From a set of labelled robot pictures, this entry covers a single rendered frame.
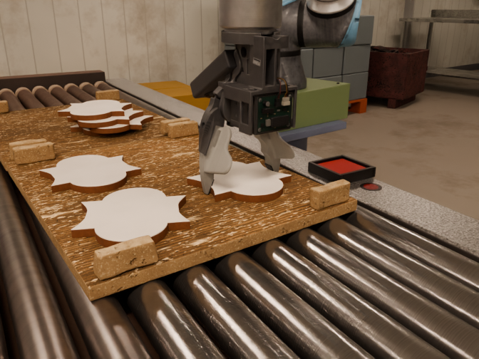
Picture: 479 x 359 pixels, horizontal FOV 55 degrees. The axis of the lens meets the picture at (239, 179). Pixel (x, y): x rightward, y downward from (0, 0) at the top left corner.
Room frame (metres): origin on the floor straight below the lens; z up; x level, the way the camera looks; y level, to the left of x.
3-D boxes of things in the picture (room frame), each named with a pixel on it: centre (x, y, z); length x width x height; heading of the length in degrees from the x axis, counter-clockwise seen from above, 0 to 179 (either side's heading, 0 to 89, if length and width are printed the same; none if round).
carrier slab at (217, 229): (0.62, 0.11, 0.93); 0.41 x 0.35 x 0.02; 35
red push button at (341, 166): (0.70, -0.16, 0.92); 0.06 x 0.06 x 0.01; 31
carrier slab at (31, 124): (0.96, 0.35, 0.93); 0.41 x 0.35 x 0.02; 34
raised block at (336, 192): (0.53, -0.11, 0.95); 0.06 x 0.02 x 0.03; 125
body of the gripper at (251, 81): (0.58, -0.02, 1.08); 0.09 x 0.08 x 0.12; 35
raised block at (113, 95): (1.20, 0.34, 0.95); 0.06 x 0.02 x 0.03; 124
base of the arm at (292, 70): (1.26, -0.11, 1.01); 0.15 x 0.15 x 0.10
